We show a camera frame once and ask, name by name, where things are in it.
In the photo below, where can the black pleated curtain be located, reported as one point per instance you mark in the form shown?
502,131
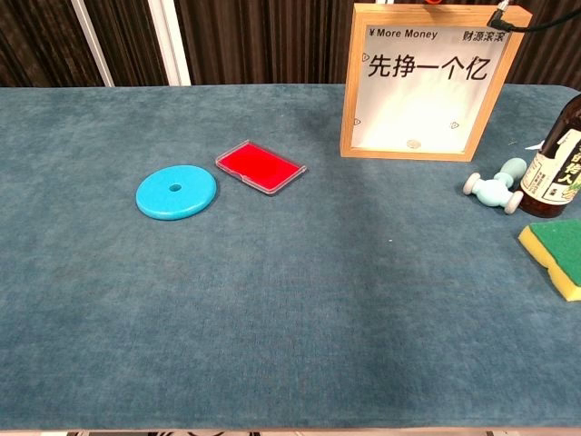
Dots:
254,41

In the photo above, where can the light blue toy dumbbell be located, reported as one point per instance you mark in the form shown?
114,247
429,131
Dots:
492,193

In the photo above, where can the dark glass bottle with label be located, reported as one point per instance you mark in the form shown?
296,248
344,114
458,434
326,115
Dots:
544,191

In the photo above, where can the red card in clear case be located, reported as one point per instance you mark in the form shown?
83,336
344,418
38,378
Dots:
258,165

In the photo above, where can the green yellow sponge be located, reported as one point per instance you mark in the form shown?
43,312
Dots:
563,250

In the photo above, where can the blue disc with hole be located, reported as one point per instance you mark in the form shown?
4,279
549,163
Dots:
159,204

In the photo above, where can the teal table cloth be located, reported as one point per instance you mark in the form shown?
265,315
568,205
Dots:
227,295

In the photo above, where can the wooden coin box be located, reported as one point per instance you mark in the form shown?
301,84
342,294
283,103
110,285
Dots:
399,113

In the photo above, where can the white aluminium frame post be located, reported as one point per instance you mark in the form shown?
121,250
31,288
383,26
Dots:
170,45

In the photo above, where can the thin grey frame post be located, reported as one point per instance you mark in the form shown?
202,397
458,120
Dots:
93,45

